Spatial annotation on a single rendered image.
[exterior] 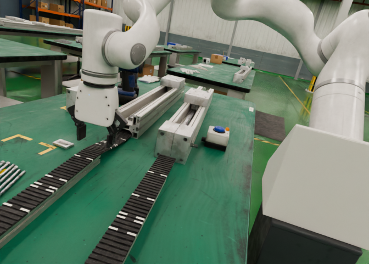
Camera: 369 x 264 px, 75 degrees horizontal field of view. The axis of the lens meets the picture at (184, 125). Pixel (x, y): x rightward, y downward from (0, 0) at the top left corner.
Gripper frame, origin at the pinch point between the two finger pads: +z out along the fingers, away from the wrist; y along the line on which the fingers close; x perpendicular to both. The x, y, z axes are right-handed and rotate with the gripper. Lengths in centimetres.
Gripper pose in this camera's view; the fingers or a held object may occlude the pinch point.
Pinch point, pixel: (95, 138)
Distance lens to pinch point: 69.0
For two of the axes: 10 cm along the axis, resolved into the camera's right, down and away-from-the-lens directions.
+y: 9.6, 2.4, -1.2
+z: -1.9, 9.2, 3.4
